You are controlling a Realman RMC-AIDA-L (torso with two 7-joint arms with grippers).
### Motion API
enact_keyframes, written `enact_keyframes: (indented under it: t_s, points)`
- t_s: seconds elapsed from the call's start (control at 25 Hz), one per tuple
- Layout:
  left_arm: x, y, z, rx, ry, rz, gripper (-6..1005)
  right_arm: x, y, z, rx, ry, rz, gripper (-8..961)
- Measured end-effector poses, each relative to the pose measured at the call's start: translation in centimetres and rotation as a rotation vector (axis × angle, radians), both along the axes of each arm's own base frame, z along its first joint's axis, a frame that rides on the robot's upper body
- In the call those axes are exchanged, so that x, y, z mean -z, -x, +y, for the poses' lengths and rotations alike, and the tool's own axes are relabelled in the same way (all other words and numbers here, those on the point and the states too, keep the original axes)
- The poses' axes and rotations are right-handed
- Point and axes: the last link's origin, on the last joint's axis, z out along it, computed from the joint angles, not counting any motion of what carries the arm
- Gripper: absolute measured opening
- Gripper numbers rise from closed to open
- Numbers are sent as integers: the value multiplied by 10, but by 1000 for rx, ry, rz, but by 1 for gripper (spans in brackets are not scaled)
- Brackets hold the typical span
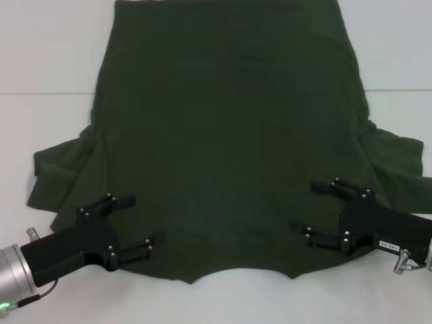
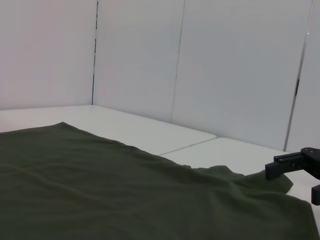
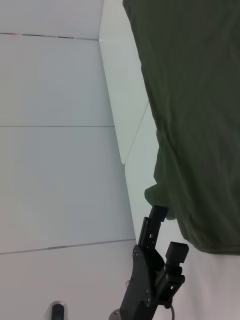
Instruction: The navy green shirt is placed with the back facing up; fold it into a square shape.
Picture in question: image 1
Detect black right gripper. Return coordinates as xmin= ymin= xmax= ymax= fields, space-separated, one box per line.
xmin=302 ymin=176 xmax=432 ymax=267

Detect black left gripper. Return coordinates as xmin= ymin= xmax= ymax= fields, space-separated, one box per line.
xmin=20 ymin=193 xmax=167 ymax=288

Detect dark green shirt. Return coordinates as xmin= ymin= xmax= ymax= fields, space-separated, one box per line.
xmin=26 ymin=0 xmax=425 ymax=285

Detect thin dark right arm cable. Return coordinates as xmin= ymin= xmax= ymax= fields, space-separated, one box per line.
xmin=403 ymin=261 xmax=431 ymax=271

